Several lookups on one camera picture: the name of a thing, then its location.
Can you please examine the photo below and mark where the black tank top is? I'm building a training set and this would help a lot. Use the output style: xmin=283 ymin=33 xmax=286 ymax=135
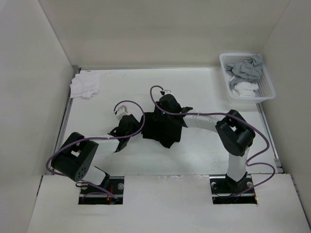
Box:
xmin=141 ymin=112 xmax=182 ymax=148

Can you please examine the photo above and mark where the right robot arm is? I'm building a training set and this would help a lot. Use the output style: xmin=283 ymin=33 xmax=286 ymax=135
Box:
xmin=155 ymin=94 xmax=255 ymax=192

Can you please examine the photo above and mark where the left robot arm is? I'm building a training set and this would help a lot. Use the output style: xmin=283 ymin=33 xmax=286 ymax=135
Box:
xmin=48 ymin=114 xmax=145 ymax=194

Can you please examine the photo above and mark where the folded white tank top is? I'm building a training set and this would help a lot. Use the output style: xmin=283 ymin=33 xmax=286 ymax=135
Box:
xmin=70 ymin=73 xmax=101 ymax=99

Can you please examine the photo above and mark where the white tank top in basket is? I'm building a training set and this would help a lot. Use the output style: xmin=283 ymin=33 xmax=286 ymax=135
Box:
xmin=233 ymin=82 xmax=259 ymax=98

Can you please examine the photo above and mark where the grey tank top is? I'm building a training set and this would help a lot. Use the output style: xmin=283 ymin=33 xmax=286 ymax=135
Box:
xmin=225 ymin=54 xmax=264 ymax=89

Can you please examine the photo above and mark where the white plastic basket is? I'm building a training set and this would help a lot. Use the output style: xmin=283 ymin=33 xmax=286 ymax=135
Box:
xmin=219 ymin=53 xmax=276 ymax=104

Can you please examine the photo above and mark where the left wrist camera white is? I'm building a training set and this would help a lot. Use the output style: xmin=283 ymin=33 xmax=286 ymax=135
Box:
xmin=115 ymin=105 xmax=128 ymax=121

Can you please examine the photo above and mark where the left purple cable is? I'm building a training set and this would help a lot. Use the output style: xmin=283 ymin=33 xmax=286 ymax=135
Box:
xmin=45 ymin=100 xmax=146 ymax=203

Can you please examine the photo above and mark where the purple cable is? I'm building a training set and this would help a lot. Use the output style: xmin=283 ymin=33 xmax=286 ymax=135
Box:
xmin=45 ymin=100 xmax=146 ymax=203
xmin=150 ymin=85 xmax=276 ymax=197

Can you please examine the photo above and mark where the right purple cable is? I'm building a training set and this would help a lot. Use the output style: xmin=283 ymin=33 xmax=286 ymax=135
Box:
xmin=150 ymin=85 xmax=276 ymax=197

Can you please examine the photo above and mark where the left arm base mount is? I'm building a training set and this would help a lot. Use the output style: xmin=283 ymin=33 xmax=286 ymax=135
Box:
xmin=75 ymin=176 xmax=125 ymax=205

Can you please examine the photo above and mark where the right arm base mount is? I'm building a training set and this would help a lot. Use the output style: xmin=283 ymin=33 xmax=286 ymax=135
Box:
xmin=209 ymin=175 xmax=257 ymax=204

